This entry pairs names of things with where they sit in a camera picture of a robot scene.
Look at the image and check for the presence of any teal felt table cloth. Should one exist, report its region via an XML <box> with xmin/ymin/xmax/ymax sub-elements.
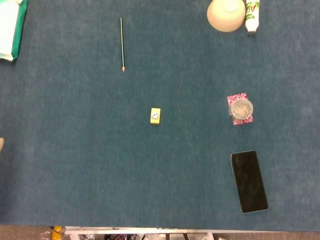
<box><xmin>0</xmin><ymin>0</ymin><xmax>320</xmax><ymax>232</ymax></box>

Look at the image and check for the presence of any yellow object under table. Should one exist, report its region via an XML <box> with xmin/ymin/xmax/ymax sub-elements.
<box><xmin>51</xmin><ymin>226</ymin><xmax>63</xmax><ymax>240</ymax></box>

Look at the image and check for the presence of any green wet wipes pack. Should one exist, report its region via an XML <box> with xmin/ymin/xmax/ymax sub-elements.
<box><xmin>0</xmin><ymin>0</ymin><xmax>28</xmax><ymax>62</ymax></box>

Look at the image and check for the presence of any green pencil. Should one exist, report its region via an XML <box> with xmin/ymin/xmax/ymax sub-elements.
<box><xmin>119</xmin><ymin>17</ymin><xmax>126</xmax><ymax>73</ymax></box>

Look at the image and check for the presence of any yellow rectangular block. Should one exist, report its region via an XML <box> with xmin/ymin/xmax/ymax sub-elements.
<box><xmin>150</xmin><ymin>107</ymin><xmax>162</xmax><ymax>125</ymax></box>

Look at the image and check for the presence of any red patterned coaster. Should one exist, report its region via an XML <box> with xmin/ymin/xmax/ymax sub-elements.
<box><xmin>226</xmin><ymin>92</ymin><xmax>255</xmax><ymax>126</ymax></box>

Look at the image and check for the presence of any clear jar of clips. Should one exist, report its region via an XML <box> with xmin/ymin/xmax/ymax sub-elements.
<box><xmin>229</xmin><ymin>98</ymin><xmax>254</xmax><ymax>120</ymax></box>

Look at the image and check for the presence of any black smartphone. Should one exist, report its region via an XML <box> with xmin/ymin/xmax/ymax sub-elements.
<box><xmin>229</xmin><ymin>149</ymin><xmax>269</xmax><ymax>214</ymax></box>

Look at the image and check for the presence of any cream upturned bowl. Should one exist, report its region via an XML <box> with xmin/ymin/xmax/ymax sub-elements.
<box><xmin>206</xmin><ymin>0</ymin><xmax>247</xmax><ymax>33</ymax></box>

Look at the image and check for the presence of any white bottle green label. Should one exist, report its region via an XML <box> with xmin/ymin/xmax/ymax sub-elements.
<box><xmin>244</xmin><ymin>0</ymin><xmax>261</xmax><ymax>35</ymax></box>

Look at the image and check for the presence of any white metal base frame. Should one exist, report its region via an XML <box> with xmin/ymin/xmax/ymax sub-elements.
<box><xmin>64</xmin><ymin>226</ymin><xmax>213</xmax><ymax>240</ymax></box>

